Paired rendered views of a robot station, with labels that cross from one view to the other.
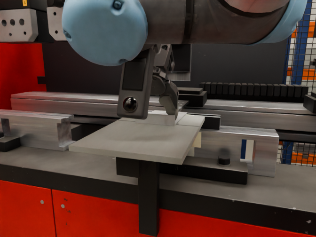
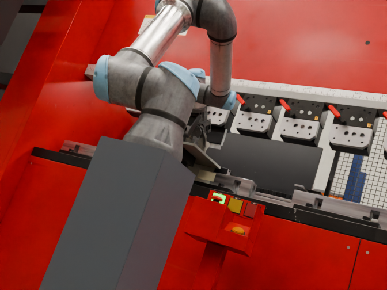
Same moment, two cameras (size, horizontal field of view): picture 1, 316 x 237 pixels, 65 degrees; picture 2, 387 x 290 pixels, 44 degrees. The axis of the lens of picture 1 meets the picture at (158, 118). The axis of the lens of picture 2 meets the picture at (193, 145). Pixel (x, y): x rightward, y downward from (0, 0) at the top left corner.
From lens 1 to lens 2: 1.57 m
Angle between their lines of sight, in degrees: 31
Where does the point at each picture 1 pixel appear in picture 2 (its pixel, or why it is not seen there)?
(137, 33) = not seen: hidden behind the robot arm
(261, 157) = (241, 190)
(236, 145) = (231, 182)
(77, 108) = not seen: hidden behind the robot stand
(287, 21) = (227, 102)
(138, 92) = (189, 126)
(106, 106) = not seen: hidden behind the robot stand
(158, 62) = (201, 122)
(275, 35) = (226, 106)
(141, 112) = (187, 132)
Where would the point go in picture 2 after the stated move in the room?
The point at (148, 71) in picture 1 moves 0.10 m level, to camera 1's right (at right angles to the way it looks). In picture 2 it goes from (195, 120) to (219, 126)
